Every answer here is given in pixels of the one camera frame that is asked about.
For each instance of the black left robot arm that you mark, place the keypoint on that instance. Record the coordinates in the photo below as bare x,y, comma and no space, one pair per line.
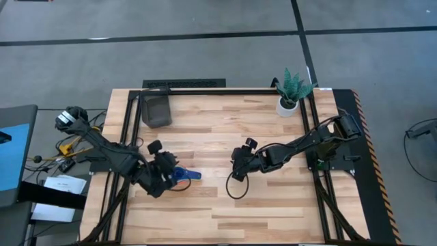
102,147

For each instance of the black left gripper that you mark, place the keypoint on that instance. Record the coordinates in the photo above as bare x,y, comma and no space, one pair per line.
155,177

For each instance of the black perforated strip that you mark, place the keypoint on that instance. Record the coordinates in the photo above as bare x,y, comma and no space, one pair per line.
184,83

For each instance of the grey basket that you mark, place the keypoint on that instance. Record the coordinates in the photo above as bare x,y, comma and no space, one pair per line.
156,111

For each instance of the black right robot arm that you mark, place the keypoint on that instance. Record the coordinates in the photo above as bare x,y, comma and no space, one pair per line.
300,143

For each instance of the yellow plug connector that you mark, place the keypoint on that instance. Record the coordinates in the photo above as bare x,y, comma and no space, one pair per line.
66,149

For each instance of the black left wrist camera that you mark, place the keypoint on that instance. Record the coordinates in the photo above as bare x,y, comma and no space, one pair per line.
155,147

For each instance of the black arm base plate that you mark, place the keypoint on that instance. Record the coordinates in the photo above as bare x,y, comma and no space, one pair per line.
99,167
345,165

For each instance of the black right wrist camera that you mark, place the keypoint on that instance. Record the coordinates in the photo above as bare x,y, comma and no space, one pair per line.
251,143

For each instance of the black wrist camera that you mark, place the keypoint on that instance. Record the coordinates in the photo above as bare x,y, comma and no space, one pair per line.
251,143
155,147

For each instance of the white plant pot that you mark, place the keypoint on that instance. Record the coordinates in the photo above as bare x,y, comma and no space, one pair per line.
285,110

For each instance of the green leafy plant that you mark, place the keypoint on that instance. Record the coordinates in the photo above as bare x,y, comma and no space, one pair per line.
293,87

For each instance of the white paper sheet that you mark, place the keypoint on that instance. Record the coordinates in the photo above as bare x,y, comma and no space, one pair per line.
53,212
66,184

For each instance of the blue panel grey frame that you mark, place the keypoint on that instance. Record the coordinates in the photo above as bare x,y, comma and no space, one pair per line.
13,157

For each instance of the black hazard striped mat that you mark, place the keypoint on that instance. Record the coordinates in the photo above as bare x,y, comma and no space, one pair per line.
368,191

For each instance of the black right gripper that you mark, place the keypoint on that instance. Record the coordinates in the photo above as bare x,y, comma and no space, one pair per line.
249,160

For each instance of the small dark blue measuring cup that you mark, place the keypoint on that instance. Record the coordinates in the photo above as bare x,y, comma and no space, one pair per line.
193,175

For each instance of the small black device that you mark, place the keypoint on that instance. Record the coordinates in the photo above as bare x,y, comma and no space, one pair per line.
4,136

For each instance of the black power adapter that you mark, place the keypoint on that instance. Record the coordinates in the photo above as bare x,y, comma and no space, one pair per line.
66,165

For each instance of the black table frame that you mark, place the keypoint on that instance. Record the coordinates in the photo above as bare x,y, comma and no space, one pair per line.
222,92

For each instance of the black shelf board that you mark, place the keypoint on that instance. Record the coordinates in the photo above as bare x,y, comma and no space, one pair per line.
51,198

